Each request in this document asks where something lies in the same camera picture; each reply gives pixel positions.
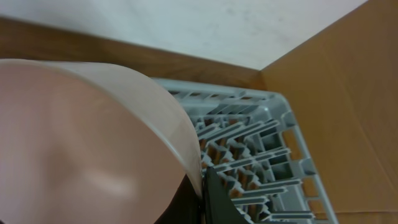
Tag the grey dishwasher rack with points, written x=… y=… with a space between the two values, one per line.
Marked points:
x=252 y=140

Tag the pink white bowl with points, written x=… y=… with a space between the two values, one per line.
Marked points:
x=91 y=143

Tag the brown cardboard panel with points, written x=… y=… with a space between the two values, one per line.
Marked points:
x=342 y=87

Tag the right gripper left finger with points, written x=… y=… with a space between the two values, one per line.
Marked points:
x=185 y=207

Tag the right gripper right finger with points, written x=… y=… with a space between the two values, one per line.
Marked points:
x=218 y=207

